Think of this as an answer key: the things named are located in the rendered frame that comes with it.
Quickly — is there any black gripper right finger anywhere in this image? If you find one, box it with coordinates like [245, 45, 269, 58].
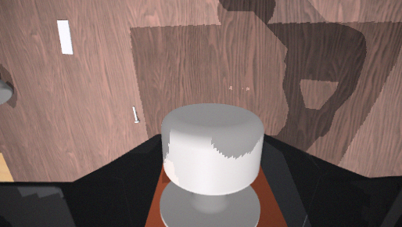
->
[260, 134, 402, 227]

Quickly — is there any white door knob with square spindle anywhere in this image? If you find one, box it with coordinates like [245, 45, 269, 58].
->
[160, 103, 264, 227]

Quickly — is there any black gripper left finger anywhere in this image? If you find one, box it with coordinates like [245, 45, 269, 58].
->
[0, 134, 163, 227]

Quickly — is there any white flat rectangular plate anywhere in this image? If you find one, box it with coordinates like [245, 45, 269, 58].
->
[57, 20, 74, 54]

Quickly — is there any orange-brown door slab with round hole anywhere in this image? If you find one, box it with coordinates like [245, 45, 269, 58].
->
[145, 166, 288, 227]

